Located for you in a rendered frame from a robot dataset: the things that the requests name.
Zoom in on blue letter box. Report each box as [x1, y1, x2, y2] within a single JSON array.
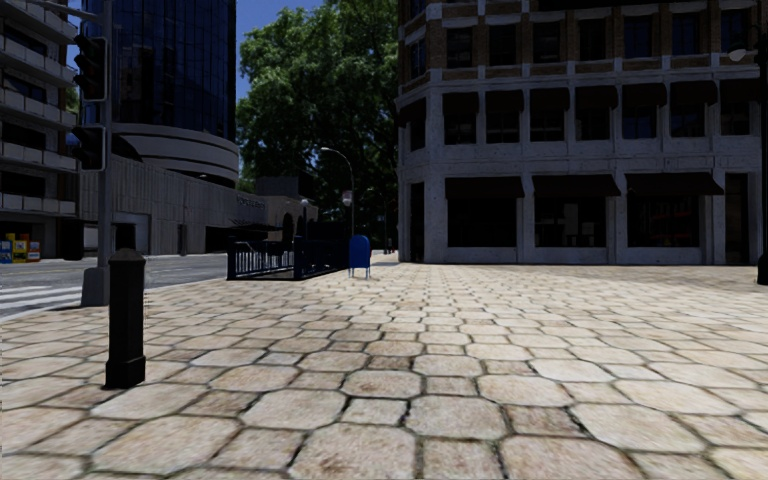
[[348, 234, 372, 281]]

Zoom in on grey street lamp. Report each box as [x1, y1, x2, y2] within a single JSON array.
[[319, 146, 356, 238]]

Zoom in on low tan building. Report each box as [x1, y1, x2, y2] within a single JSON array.
[[255, 175, 320, 241]]

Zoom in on dark stairway railing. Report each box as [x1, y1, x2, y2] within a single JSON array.
[[226, 198, 352, 282]]

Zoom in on trees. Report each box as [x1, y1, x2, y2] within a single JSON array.
[[236, 0, 400, 248]]

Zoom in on brick and stone building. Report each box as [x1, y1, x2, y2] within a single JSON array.
[[395, 0, 768, 267]]

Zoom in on glass tower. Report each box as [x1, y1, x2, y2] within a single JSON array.
[[78, 0, 268, 257]]

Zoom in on traffic light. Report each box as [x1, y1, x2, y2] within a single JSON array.
[[37, 0, 115, 308]]

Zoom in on pale concrete building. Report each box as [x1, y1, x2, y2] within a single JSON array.
[[0, 0, 82, 262]]

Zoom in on short dark post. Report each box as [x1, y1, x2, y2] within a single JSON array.
[[104, 248, 148, 390]]

